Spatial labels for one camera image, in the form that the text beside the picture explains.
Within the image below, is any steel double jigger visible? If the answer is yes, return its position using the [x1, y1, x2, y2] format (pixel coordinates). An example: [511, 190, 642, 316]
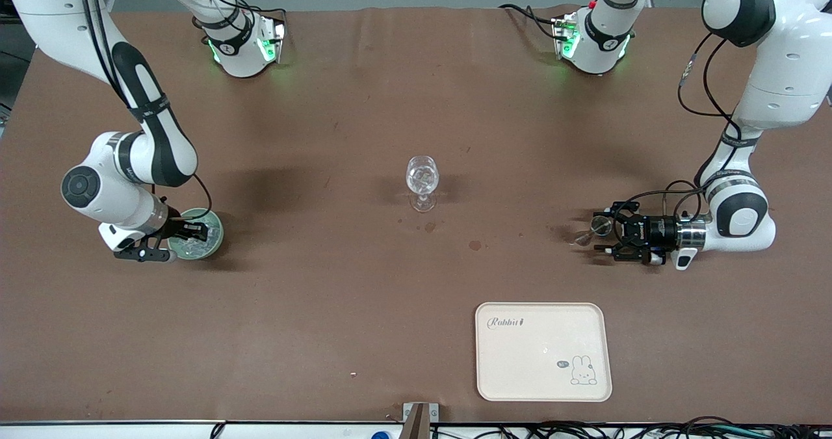
[572, 217, 612, 246]

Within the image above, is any clear ice cubes pile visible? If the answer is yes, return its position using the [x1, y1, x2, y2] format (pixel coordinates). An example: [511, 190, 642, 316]
[179, 217, 218, 256]

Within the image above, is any clear stemmed wine glass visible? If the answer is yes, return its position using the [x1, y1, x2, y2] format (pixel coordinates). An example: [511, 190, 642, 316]
[406, 155, 440, 213]

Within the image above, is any pale green ceramic bowl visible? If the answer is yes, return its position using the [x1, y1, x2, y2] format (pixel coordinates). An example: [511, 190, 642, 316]
[168, 207, 224, 261]

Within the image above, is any cream tray with rabbit print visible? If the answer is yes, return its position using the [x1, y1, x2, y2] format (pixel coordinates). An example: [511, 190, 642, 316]
[475, 302, 613, 403]

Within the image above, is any brown table cover sheet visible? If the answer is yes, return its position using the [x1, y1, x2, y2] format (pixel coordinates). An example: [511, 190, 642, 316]
[0, 7, 832, 425]

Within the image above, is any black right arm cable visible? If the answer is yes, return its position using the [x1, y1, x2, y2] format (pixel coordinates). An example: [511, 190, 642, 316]
[77, 0, 214, 222]

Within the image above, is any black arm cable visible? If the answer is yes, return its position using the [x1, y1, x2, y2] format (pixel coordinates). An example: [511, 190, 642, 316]
[611, 34, 742, 232]
[77, 0, 214, 222]

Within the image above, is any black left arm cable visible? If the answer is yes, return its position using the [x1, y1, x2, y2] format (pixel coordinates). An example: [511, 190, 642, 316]
[611, 34, 742, 232]

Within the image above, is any black cable bundle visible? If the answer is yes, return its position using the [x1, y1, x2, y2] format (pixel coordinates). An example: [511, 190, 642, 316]
[429, 416, 832, 439]

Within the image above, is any black left base cable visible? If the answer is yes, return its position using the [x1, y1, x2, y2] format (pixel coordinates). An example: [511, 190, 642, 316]
[499, 3, 561, 40]

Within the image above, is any black base cable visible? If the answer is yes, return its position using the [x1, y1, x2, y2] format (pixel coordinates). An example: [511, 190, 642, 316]
[231, 0, 288, 23]
[499, 3, 561, 40]

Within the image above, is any black right base cable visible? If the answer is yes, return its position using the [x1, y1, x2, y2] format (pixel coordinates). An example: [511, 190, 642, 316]
[231, 0, 288, 23]

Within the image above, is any aluminium camera mount post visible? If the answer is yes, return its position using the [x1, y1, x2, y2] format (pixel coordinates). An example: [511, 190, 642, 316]
[402, 402, 439, 439]

